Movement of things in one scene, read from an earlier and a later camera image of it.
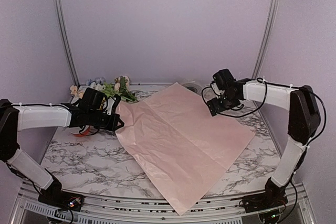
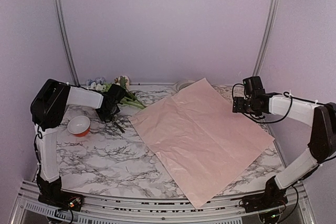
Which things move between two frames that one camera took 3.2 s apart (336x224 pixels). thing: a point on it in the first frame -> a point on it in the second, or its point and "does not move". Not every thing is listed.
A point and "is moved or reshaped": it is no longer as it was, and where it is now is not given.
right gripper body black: [232, 100] -> [246, 108]
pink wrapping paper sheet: [182, 142] is moved or reshaped
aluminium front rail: [28, 209] does not move
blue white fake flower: [98, 83] does not move
